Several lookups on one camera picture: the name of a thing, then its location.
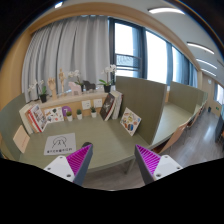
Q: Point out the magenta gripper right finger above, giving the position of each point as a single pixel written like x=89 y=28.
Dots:
x=153 y=166

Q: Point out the colourful sticker card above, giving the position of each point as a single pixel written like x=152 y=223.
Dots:
x=130 y=121

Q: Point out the white leaning book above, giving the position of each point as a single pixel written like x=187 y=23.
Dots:
x=118 y=100

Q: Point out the green desk partition panel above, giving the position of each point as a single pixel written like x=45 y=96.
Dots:
x=146 y=99

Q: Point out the wooden chair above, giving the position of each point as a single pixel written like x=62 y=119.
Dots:
x=168 y=143

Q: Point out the beige notebook on partition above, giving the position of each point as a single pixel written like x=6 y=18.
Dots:
x=21 y=139

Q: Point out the wooden shelf ledge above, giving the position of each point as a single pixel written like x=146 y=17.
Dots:
x=82 y=102

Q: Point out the white orchid middle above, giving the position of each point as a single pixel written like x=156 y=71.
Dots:
x=77 y=75

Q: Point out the black animal figurine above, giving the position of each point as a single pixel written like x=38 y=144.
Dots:
x=89 y=86

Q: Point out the white orchid left pot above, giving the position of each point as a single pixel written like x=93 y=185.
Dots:
x=41 y=90

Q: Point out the black computer mouse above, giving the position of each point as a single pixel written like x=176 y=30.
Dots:
x=86 y=144

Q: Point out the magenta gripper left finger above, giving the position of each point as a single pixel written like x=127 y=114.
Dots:
x=73 y=167

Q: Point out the white orchid in black pot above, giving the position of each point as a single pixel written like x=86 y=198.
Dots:
x=109 y=70

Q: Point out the wooden mannequin figure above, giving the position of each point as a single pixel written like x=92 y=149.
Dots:
x=62 y=78

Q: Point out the wooden hand model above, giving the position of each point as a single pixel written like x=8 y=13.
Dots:
x=52 y=87

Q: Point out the small green plant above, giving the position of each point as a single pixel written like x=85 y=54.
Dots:
x=93 y=112
x=69 y=116
x=79 y=114

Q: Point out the dark leaning book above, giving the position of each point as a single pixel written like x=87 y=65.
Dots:
x=107 y=107

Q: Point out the small green plant left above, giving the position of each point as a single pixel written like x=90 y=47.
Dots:
x=69 y=116

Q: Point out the grey mouse pad with logo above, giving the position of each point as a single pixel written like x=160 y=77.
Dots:
x=60 y=144

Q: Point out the small green plant middle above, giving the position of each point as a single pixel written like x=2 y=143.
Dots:
x=79 y=114

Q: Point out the pink animal figurine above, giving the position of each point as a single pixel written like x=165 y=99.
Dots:
x=75 y=89

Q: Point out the grey window curtain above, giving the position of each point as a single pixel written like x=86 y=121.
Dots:
x=77 y=43

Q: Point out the red and white magazine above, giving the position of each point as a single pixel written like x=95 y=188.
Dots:
x=38 y=117

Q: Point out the small green plant right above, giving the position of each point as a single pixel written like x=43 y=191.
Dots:
x=93 y=112

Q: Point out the illustrated card with doodles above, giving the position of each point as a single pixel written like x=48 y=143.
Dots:
x=54 y=114

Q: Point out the purple round card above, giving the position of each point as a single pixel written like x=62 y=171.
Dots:
x=65 y=110

